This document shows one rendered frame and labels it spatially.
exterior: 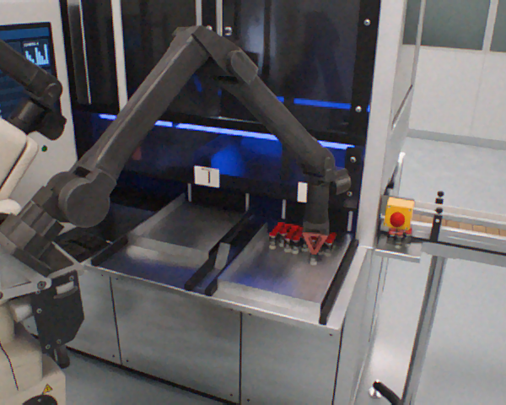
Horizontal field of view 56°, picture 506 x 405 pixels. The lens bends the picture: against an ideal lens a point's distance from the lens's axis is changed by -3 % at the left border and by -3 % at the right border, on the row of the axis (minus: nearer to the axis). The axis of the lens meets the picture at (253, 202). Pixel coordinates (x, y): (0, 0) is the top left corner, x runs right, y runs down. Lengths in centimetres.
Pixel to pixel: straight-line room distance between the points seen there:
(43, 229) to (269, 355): 114
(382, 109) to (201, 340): 108
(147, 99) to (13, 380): 63
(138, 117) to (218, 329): 110
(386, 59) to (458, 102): 471
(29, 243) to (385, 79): 91
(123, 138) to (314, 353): 110
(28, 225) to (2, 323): 33
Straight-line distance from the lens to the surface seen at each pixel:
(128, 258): 138
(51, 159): 163
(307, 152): 114
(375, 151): 134
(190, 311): 182
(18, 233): 82
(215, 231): 148
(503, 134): 609
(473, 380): 246
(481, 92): 597
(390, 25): 128
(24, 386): 114
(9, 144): 92
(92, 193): 82
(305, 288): 123
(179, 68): 90
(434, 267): 163
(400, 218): 136
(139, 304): 194
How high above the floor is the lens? 156
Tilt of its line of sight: 24 degrees down
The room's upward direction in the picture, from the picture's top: 1 degrees clockwise
